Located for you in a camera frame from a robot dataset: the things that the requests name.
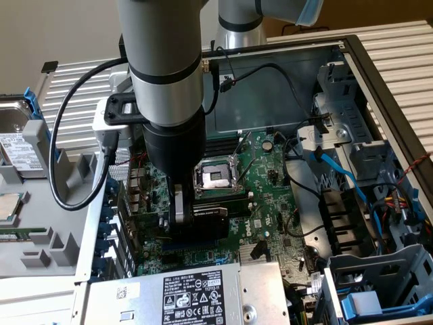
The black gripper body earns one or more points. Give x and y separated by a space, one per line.
176 149

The green graphics card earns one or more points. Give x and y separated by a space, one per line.
209 220

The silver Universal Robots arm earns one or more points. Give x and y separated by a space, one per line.
162 50

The black RAM slot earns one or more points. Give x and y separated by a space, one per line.
221 142
220 152
220 198

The CPU socket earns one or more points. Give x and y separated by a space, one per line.
216 176

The short black expansion slot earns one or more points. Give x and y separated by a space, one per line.
169 259

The blue card retention latch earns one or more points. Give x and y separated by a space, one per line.
103 246
105 229
113 188
101 265
108 211

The thin metal locking lever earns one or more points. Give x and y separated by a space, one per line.
247 169

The silver chipset heatsink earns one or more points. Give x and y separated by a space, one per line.
244 252

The grey power supply with label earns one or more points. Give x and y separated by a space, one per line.
152 294

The green Dell motherboard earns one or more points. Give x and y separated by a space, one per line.
270 203

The round coin battery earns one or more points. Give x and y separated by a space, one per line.
267 145

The open grey PC case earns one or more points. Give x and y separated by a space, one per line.
270 94

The black box behind case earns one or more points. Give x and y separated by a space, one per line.
121 47

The grey plastic parts rack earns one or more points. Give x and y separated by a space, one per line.
44 203

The blue disk caddy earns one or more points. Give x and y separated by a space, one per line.
34 105

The black fan shroud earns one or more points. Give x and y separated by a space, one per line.
338 210

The silver hard disk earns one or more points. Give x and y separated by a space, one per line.
17 152

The green RAM stick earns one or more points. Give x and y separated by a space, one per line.
20 235

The grey metal disk bay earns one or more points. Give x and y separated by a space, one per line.
341 111

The CPU chip with metal lid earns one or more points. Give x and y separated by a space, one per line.
10 208

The grey perforated disk bay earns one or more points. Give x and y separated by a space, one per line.
372 271

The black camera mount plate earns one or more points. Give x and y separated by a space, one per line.
115 113

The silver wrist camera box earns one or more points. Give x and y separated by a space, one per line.
101 130

